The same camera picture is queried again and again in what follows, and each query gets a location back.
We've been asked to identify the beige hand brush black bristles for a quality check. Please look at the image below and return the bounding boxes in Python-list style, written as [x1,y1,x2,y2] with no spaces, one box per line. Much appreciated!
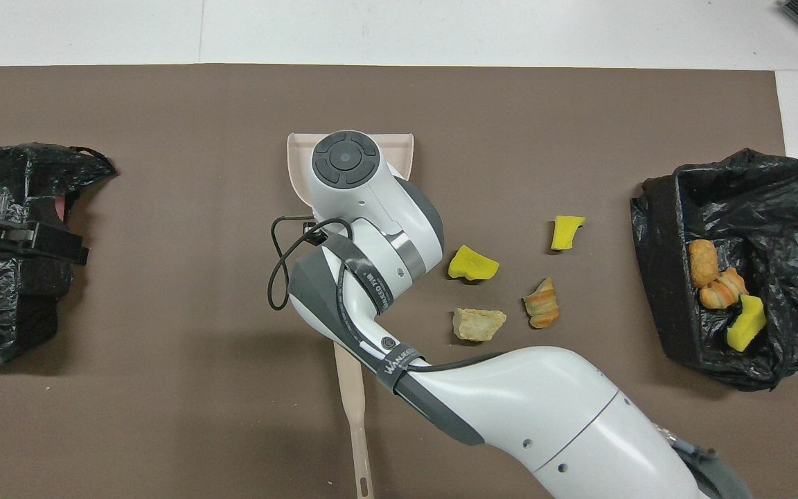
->
[333,343,375,499]

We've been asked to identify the pale beige bread chunk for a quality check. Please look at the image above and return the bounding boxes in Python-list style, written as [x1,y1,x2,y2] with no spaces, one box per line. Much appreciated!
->
[452,308,508,343]

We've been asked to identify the yellow sponge wedge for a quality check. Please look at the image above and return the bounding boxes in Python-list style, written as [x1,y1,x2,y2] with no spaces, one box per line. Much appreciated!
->
[448,245,500,282]

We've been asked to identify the beige plastic dustpan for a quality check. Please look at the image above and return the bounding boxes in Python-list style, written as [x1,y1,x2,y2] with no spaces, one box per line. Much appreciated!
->
[287,132,415,209]

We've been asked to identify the small yellow sponge piece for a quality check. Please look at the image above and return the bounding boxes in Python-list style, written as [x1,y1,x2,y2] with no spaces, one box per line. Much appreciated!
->
[551,215,587,252]

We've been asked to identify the orange crusted bread chunk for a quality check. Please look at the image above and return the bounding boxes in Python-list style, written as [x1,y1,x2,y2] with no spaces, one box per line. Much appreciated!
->
[699,267,750,310]

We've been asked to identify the brown table mat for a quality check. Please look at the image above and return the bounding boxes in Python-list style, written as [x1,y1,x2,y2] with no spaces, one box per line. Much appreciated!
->
[0,64,798,499]

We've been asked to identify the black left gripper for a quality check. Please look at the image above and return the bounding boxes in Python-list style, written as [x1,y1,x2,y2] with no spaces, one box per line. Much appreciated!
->
[0,223,89,265]

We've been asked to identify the striped croissant slice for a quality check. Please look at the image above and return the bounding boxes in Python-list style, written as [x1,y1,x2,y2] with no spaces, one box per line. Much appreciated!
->
[523,277,560,329]

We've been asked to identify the orange fried nugget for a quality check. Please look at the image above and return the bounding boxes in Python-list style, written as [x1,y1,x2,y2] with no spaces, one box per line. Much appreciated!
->
[689,239,719,288]

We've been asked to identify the yellow sponge with green pad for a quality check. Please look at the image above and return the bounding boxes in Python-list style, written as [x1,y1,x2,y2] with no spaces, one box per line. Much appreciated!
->
[726,295,768,352]

